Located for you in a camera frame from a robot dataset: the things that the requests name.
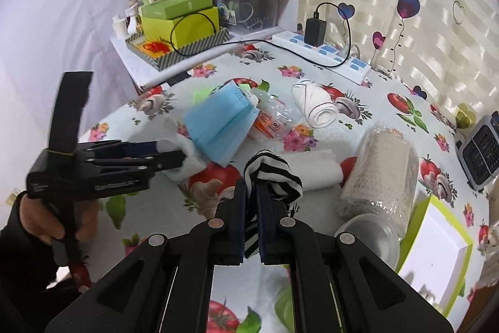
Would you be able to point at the black white striped sock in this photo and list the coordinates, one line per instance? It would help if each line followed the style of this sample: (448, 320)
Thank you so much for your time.
(273, 171)

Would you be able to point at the black charger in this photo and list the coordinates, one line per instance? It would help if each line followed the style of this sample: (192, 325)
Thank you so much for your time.
(315, 32)

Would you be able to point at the striped tray box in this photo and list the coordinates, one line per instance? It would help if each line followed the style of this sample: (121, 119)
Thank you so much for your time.
(175, 58)

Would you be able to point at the person's left forearm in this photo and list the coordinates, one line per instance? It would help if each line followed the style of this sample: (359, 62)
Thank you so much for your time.
(23, 270)

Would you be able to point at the white cloth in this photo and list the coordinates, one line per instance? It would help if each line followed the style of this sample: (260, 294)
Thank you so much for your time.
(189, 161)

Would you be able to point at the small white bottle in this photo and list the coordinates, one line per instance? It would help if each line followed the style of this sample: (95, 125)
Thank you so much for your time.
(120, 26)
(132, 17)

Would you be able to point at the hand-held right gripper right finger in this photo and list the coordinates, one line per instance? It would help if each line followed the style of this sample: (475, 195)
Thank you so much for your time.
(264, 218)

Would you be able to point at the floral printed tablecloth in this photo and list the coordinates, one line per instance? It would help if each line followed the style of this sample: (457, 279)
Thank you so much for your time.
(273, 71)

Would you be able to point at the blue face mask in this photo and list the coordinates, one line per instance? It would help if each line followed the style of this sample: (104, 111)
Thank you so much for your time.
(218, 122)

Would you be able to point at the clear plastic bag orange print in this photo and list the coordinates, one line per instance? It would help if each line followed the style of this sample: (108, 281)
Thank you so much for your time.
(273, 122)

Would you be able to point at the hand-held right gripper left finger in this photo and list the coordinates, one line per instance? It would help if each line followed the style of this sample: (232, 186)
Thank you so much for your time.
(240, 218)

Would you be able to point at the lime green box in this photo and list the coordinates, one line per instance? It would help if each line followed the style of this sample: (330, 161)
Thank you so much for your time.
(195, 26)

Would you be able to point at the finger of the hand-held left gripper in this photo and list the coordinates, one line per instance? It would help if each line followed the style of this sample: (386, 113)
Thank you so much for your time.
(128, 149)
(163, 161)

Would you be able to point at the beige roll in plastic wrap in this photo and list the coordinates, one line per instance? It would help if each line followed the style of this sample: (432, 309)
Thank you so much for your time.
(378, 177)

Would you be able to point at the green paper note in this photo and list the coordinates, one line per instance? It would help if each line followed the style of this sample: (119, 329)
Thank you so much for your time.
(202, 95)

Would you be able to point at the white sock with red stitching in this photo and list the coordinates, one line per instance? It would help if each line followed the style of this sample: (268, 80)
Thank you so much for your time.
(315, 106)

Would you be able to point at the white blue power strip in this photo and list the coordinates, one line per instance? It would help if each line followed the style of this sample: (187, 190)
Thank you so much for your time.
(331, 58)

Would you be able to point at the green and white box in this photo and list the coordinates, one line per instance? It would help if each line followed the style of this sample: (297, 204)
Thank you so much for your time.
(436, 251)

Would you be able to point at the person's left hand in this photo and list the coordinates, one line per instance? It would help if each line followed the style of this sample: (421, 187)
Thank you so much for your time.
(33, 218)

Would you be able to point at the dark green box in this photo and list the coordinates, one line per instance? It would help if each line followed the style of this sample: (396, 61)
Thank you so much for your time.
(175, 5)

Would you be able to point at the white folded tissue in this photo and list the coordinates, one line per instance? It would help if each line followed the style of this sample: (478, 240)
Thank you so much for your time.
(319, 169)

